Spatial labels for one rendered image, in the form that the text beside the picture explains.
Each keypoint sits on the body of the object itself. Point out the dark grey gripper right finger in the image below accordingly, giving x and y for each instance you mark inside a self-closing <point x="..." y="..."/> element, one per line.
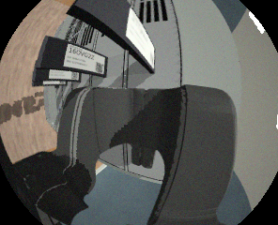
<point x="195" y="129"/>

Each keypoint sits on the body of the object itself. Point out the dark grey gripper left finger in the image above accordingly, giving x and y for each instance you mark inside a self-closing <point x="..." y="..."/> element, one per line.
<point x="94" y="119"/>

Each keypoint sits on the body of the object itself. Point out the white server rack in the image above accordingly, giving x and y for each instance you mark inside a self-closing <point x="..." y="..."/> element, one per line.
<point x="209" y="57"/>

